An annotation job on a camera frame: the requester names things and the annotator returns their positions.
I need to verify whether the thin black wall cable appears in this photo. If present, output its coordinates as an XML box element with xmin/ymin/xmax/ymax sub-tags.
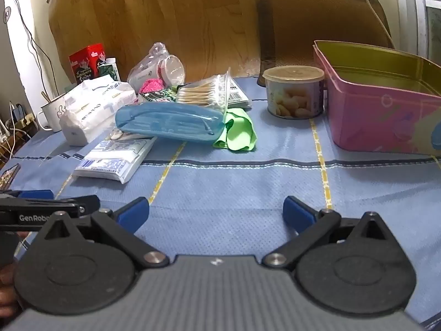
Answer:
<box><xmin>5</xmin><ymin>0</ymin><xmax>60</xmax><ymax>92</ymax></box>

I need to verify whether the wooden board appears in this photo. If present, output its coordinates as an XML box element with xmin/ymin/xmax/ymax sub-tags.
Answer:
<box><xmin>47</xmin><ymin>0</ymin><xmax>270</xmax><ymax>78</ymax></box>

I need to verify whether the blue translucent plastic case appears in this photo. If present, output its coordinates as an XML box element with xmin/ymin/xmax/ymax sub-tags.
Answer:
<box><xmin>115</xmin><ymin>101</ymin><xmax>228</xmax><ymax>144</ymax></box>

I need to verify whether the white flat wipes packet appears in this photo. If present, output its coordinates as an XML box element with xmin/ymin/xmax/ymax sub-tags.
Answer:
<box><xmin>72</xmin><ymin>137</ymin><xmax>158</xmax><ymax>184</ymax></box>

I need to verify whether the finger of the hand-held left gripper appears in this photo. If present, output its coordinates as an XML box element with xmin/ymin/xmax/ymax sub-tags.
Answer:
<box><xmin>0</xmin><ymin>189</ymin><xmax>54</xmax><ymax>201</ymax></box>
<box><xmin>0</xmin><ymin>195</ymin><xmax>101</xmax><ymax>216</ymax></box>

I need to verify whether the pink tin box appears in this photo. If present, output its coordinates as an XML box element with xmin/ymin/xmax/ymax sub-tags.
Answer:
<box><xmin>313</xmin><ymin>40</ymin><xmax>441</xmax><ymax>156</ymax></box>

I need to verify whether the green patterned pouch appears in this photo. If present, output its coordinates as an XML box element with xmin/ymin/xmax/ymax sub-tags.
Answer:
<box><xmin>139</xmin><ymin>87</ymin><xmax>179</xmax><ymax>103</ymax></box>

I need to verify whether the green cloth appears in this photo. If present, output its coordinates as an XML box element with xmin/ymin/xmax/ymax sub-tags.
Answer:
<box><xmin>213</xmin><ymin>108</ymin><xmax>258</xmax><ymax>153</ymax></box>

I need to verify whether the clear plastic bag with jars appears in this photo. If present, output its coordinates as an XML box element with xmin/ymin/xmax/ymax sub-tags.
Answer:
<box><xmin>127</xmin><ymin>42</ymin><xmax>187</xmax><ymax>94</ymax></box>

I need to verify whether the green printed carton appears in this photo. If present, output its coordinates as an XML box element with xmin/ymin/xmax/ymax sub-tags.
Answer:
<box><xmin>98</xmin><ymin>57</ymin><xmax>121</xmax><ymax>82</ymax></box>

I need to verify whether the power strip with plugs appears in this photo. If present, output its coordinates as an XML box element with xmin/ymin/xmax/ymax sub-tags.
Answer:
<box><xmin>0</xmin><ymin>101</ymin><xmax>39</xmax><ymax>161</ymax></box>

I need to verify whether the white enamel mug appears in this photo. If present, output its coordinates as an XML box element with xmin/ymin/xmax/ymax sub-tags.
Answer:
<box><xmin>36</xmin><ymin>93</ymin><xmax>68</xmax><ymax>132</ymax></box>

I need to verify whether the clear box of cotton swabs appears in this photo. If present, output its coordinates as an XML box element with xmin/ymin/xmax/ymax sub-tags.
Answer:
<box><xmin>175</xmin><ymin>70</ymin><xmax>232</xmax><ymax>111</ymax></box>

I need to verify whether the white cable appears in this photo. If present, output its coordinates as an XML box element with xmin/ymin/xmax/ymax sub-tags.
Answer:
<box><xmin>351</xmin><ymin>0</ymin><xmax>394</xmax><ymax>49</ymax></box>

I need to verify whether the frosted glass sliding door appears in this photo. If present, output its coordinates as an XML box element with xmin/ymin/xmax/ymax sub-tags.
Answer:
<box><xmin>393</xmin><ymin>0</ymin><xmax>441</xmax><ymax>71</ymax></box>

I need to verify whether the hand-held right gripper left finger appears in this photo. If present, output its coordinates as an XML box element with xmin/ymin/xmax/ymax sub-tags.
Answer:
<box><xmin>36</xmin><ymin>196</ymin><xmax>171</xmax><ymax>269</ymax></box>

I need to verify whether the white tissue pack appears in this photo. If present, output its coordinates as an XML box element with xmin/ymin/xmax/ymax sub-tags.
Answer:
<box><xmin>59</xmin><ymin>75</ymin><xmax>137</xmax><ymax>146</ymax></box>

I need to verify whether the person's left hand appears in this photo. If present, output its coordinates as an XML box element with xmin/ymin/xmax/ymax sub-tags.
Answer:
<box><xmin>0</xmin><ymin>265</ymin><xmax>18</xmax><ymax>316</ymax></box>

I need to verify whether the pink yarn ball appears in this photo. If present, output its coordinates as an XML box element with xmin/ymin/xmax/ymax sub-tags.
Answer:
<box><xmin>139</xmin><ymin>78</ymin><xmax>166</xmax><ymax>95</ymax></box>

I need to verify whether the blue checked tablecloth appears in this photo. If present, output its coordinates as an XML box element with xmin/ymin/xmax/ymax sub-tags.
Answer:
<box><xmin>0</xmin><ymin>75</ymin><xmax>441</xmax><ymax>330</ymax></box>

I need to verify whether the round can with plastic lid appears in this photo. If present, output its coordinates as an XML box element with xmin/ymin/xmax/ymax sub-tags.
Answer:
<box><xmin>262</xmin><ymin>66</ymin><xmax>325</xmax><ymax>120</ymax></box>

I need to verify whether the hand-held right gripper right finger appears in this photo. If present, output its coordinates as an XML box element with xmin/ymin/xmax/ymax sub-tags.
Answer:
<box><xmin>262</xmin><ymin>196</ymin><xmax>397</xmax><ymax>269</ymax></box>

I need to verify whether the red printed box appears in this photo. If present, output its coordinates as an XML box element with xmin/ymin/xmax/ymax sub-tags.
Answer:
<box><xmin>68</xmin><ymin>43</ymin><xmax>106</xmax><ymax>86</ymax></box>

